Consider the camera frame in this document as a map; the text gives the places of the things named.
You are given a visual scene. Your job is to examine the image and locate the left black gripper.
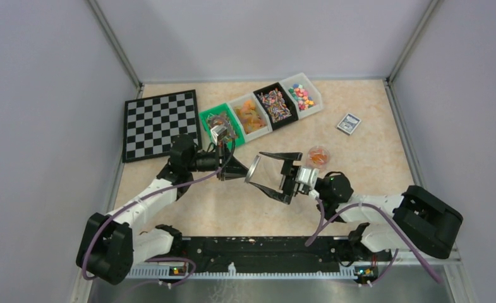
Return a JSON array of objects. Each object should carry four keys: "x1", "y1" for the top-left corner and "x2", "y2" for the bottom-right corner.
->
[{"x1": 186, "y1": 141, "x2": 252, "y2": 181}]

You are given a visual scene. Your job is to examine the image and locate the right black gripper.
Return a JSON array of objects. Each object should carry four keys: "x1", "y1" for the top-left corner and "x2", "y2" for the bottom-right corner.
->
[{"x1": 253, "y1": 152, "x2": 327, "y2": 204}]

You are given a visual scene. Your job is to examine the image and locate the clear plastic cup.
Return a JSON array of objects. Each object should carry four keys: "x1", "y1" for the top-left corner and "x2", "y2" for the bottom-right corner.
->
[{"x1": 306, "y1": 145, "x2": 331, "y2": 170}]

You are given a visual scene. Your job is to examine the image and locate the green candy bin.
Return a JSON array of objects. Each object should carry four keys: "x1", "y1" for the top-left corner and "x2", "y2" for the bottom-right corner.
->
[{"x1": 199, "y1": 103, "x2": 245, "y2": 147}]

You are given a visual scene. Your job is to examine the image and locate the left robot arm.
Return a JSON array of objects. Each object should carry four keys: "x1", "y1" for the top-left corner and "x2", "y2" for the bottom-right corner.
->
[{"x1": 76, "y1": 134, "x2": 247, "y2": 285}]

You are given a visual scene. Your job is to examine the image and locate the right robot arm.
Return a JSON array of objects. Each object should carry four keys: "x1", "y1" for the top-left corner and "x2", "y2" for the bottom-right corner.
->
[{"x1": 245, "y1": 152, "x2": 464, "y2": 260}]

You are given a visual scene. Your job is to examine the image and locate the white bin orange candies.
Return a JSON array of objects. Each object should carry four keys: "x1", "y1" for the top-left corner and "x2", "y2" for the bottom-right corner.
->
[{"x1": 227, "y1": 93, "x2": 272, "y2": 143}]

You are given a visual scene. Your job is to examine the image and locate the white bin colourful candies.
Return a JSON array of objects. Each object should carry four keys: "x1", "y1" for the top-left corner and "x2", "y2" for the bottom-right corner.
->
[{"x1": 279, "y1": 73, "x2": 324, "y2": 119}]

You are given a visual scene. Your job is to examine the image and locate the black candy bin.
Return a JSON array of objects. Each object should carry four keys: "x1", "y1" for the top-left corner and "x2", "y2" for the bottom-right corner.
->
[{"x1": 253, "y1": 82, "x2": 299, "y2": 131}]

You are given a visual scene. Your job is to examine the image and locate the blue playing card box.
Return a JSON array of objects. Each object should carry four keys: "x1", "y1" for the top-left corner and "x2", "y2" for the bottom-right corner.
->
[{"x1": 336, "y1": 113, "x2": 361, "y2": 136}]

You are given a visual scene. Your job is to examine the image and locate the black grey chessboard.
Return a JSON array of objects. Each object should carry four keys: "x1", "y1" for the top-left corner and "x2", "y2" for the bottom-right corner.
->
[{"x1": 122, "y1": 90, "x2": 202, "y2": 163}]

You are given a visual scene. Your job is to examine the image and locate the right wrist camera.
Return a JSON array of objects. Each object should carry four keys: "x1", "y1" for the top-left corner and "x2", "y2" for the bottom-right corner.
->
[{"x1": 295, "y1": 166, "x2": 320, "y2": 195}]

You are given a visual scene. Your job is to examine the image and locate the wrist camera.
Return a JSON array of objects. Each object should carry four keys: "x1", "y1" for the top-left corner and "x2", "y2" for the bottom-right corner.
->
[
  {"x1": 295, "y1": 166, "x2": 320, "y2": 195},
  {"x1": 210, "y1": 124, "x2": 236, "y2": 145}
]

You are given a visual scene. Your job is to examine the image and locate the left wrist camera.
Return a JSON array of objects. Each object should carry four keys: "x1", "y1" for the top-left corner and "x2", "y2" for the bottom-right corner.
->
[{"x1": 210, "y1": 124, "x2": 236, "y2": 145}]

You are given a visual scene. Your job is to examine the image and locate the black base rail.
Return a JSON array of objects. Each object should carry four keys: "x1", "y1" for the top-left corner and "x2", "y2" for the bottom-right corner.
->
[{"x1": 165, "y1": 236, "x2": 393, "y2": 277}]

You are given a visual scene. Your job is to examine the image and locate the white cable duct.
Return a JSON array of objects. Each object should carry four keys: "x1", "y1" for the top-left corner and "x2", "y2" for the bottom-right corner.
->
[{"x1": 126, "y1": 263, "x2": 375, "y2": 280}]

